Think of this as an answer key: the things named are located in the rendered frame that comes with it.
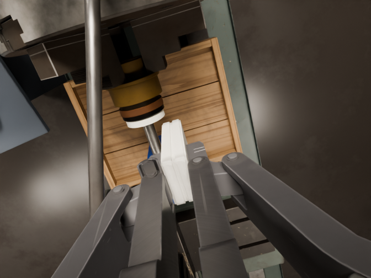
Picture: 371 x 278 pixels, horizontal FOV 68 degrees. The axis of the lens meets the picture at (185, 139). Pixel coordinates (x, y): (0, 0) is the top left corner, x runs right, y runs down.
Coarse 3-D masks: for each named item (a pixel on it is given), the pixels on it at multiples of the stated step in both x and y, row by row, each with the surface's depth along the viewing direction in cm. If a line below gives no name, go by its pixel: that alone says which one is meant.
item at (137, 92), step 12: (132, 60) 42; (132, 72) 42; (144, 72) 43; (156, 72) 43; (132, 84) 41; (144, 84) 42; (156, 84) 44; (120, 96) 42; (132, 96) 42; (144, 96) 42; (156, 96) 45; (120, 108) 45; (132, 108) 44; (144, 108) 43; (156, 108) 44; (132, 120) 44
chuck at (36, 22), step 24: (0, 0) 28; (24, 0) 27; (48, 0) 27; (72, 0) 26; (120, 0) 27; (144, 0) 28; (168, 0) 30; (192, 0) 37; (0, 24) 31; (24, 24) 28; (48, 24) 28; (72, 24) 27; (120, 24) 46; (0, 48) 33; (24, 48) 33
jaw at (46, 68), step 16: (16, 32) 30; (16, 48) 32; (32, 48) 32; (48, 48) 32; (64, 48) 33; (80, 48) 35; (112, 48) 39; (48, 64) 32; (64, 64) 33; (80, 64) 35; (112, 64) 39; (80, 80) 38; (112, 80) 39
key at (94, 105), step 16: (96, 0) 21; (96, 16) 21; (96, 32) 21; (96, 48) 21; (96, 64) 21; (96, 80) 21; (96, 96) 21; (96, 112) 22; (96, 128) 22; (96, 144) 22; (96, 160) 22; (96, 176) 22; (96, 192) 22; (96, 208) 22
